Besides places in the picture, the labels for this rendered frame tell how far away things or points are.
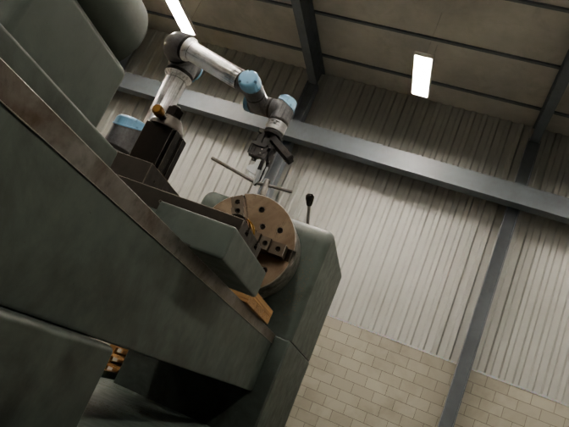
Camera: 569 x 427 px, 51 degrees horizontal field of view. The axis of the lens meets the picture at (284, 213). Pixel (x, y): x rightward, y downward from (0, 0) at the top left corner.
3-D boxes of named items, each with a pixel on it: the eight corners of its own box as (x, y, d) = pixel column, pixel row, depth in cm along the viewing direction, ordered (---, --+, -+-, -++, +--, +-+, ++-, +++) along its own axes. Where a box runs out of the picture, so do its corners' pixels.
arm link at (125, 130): (96, 137, 210) (113, 105, 214) (113, 154, 223) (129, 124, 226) (124, 146, 207) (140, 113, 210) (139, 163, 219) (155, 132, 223)
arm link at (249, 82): (168, 13, 226) (266, 70, 209) (178, 32, 236) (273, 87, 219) (148, 36, 224) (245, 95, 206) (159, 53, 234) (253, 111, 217)
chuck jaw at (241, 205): (237, 235, 186) (233, 201, 191) (253, 233, 186) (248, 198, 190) (229, 224, 176) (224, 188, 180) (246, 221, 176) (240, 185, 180)
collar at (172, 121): (155, 134, 135) (161, 123, 136) (186, 144, 133) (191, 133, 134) (142, 117, 127) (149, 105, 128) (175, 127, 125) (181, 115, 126)
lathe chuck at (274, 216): (183, 262, 192) (241, 185, 199) (260, 318, 182) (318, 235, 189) (174, 254, 184) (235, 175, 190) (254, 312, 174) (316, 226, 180)
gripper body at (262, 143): (250, 162, 222) (262, 134, 225) (271, 169, 219) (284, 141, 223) (245, 152, 215) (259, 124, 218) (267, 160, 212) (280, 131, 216)
